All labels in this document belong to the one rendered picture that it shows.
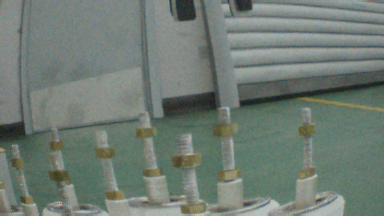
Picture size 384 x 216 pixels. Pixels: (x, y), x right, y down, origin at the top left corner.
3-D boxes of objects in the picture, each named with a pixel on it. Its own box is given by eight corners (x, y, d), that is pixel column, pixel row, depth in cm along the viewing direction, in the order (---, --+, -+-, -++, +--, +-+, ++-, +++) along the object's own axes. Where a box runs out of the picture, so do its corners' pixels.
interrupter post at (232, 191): (217, 212, 91) (214, 181, 91) (243, 208, 91) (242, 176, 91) (219, 216, 89) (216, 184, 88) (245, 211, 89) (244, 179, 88)
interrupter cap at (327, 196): (348, 193, 80) (348, 187, 80) (314, 216, 75) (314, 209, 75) (296, 203, 85) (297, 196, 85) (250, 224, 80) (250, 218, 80)
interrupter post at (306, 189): (319, 204, 80) (322, 172, 80) (307, 211, 78) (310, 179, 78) (302, 207, 82) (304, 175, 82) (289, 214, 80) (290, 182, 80)
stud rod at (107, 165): (113, 214, 83) (94, 132, 82) (117, 213, 84) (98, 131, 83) (123, 215, 82) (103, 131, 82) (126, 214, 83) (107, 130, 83)
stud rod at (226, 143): (238, 193, 90) (231, 106, 89) (229, 195, 89) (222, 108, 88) (231, 193, 90) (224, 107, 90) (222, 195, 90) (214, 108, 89)
